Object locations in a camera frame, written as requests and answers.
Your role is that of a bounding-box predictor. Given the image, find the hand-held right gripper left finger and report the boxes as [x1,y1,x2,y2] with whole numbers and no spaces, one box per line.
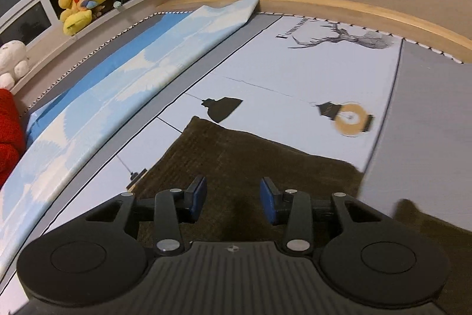
[86,175,208,257]

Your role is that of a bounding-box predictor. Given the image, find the white plush toy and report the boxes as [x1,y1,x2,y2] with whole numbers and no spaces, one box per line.
[0,40,30,89]

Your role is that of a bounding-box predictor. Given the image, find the brown corduroy pants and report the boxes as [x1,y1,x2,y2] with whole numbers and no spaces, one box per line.
[125,116,472,315]

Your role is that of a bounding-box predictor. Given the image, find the red knitted blanket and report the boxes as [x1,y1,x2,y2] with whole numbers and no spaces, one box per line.
[0,88,27,187]

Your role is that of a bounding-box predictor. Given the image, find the wooden bed frame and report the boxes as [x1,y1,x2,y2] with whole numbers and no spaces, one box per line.
[155,0,472,60]

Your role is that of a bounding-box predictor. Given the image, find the grey window ledge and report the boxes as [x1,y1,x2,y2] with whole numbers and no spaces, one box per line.
[0,0,181,109]

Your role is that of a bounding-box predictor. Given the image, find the blue cloud print blanket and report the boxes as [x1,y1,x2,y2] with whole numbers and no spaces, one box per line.
[0,0,261,275]

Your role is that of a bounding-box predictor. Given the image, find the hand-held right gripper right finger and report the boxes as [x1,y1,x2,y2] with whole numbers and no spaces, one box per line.
[260,177,385,258]

